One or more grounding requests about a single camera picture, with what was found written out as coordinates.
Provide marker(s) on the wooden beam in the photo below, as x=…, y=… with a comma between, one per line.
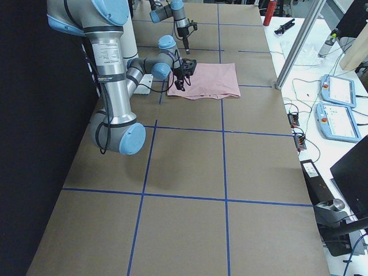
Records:
x=357, y=52

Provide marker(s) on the black monitor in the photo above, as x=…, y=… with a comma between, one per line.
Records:
x=350, y=176

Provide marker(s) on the upper orange black connector box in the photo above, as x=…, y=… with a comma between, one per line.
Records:
x=293, y=119

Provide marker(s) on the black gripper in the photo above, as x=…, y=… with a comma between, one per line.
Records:
x=184, y=33
x=178, y=71

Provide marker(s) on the teach pendant tablet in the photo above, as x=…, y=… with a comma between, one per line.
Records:
x=336, y=122
x=338, y=90

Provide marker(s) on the lower teach pendant tablet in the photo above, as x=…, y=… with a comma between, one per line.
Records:
x=336, y=122

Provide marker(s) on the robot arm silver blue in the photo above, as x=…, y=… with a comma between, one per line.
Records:
x=119, y=71
x=176, y=10

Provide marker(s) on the clear plastic garment bag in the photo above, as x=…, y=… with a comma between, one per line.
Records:
x=308, y=56

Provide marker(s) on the black box with label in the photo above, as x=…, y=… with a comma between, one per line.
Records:
x=317, y=188

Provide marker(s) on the pink snoopy t-shirt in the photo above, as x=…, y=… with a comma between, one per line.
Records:
x=212, y=81

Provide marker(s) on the silver round knob stand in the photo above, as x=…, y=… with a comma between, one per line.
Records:
x=334, y=205

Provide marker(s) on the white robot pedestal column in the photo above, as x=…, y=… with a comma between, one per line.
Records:
x=132, y=49

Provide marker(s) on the upper teach pendant tablet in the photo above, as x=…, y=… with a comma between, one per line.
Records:
x=338, y=90

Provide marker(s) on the grey handheld device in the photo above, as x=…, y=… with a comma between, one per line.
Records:
x=329, y=43

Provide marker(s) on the orange black connector box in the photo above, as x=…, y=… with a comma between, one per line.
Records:
x=299, y=140
x=293, y=119

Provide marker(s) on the lower orange black connector box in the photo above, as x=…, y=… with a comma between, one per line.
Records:
x=299, y=140

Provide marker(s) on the brown paper table cover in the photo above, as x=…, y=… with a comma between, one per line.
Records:
x=216, y=190

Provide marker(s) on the red cylinder bottle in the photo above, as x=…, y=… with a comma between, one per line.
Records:
x=269, y=12

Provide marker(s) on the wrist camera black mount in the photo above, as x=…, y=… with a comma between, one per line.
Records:
x=188, y=67
x=193, y=25

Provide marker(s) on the aluminium frame post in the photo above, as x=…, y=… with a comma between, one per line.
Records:
x=300, y=40

